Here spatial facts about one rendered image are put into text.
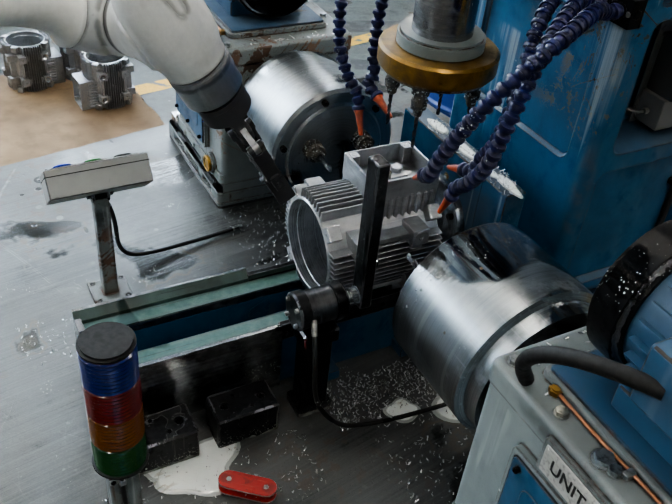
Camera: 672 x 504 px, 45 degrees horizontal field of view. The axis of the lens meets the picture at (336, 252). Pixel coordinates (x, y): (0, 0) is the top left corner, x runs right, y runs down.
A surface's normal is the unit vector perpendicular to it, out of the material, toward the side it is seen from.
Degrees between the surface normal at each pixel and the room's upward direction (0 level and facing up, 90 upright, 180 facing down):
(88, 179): 51
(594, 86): 90
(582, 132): 90
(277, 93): 43
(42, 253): 0
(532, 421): 90
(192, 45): 90
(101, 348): 0
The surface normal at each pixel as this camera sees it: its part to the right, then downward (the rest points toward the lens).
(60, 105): 0.08, -0.79
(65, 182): 0.40, -0.05
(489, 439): -0.88, 0.22
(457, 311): -0.63, -0.33
